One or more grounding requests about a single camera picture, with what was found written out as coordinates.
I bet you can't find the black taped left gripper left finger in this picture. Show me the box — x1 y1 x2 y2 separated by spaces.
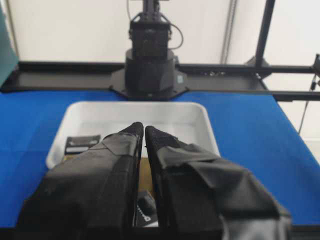
15 122 144 240

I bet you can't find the black white-labelled small box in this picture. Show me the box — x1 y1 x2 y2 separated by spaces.
64 135 101 155

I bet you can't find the white plastic tray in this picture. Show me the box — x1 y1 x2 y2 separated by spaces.
45 101 220 169

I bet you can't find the blue table cloth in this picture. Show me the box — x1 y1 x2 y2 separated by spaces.
0 91 320 228

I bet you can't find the black aluminium frame rail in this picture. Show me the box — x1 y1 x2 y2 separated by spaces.
0 0 320 102

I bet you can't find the brown cardboard box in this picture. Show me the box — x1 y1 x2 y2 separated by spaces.
138 157 154 194

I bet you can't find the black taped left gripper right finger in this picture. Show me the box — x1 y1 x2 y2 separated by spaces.
145 126 292 240

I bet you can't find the black robot arm with base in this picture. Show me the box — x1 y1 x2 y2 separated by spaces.
109 0 189 101

